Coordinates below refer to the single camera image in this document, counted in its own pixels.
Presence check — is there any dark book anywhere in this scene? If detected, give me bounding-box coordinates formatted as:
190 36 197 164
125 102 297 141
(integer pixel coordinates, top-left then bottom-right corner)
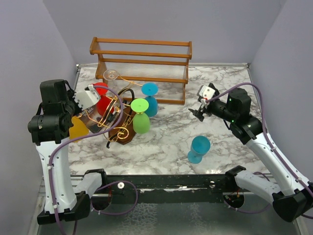
77 105 109 133

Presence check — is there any clear wine glass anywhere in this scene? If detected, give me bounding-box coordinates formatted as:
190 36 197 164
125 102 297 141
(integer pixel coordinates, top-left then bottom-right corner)
102 70 119 88

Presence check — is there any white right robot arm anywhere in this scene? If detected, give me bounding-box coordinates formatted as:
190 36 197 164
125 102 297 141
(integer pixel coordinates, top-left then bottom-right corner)
190 84 313 222

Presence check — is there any teal plastic wine glass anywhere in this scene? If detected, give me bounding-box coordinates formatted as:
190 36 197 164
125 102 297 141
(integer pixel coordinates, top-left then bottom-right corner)
187 136 211 164

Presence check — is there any gold wire glass holder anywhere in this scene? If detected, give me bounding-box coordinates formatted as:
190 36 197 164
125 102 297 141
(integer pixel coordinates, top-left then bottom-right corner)
85 73 145 148

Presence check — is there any wooden wine glass rack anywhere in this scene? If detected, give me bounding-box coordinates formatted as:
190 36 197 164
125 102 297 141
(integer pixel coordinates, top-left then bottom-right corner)
89 37 192 105

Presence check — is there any green plastic wine glass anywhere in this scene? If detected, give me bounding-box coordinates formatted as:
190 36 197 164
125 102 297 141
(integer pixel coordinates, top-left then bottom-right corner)
131 98 150 134

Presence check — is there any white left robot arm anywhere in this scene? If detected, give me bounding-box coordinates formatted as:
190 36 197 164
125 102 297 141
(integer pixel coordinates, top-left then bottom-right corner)
27 79 108 225

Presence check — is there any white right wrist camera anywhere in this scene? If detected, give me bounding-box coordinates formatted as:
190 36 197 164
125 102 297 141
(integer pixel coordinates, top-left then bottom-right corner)
197 83 218 108

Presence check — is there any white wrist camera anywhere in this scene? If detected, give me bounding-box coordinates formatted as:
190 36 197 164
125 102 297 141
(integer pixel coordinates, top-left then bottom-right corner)
73 84 100 109
197 83 218 108

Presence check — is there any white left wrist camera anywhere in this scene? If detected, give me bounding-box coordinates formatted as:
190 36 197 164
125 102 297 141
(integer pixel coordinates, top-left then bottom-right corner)
73 84 100 109

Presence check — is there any blue plastic wine glass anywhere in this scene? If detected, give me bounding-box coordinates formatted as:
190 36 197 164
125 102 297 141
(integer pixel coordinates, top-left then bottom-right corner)
141 83 158 117

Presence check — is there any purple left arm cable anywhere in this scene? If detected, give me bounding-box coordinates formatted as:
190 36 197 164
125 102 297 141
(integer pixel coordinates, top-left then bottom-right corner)
48 85 139 235

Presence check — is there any black mounting rail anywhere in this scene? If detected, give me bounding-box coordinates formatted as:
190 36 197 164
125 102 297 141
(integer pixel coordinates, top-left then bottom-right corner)
92 174 246 204

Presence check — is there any orange plastic wine glass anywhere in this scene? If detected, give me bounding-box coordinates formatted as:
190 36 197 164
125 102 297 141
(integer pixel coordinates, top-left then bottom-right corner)
69 116 89 140

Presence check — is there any red plastic wine glass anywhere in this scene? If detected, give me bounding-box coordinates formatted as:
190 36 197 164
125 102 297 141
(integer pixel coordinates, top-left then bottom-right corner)
95 88 114 116

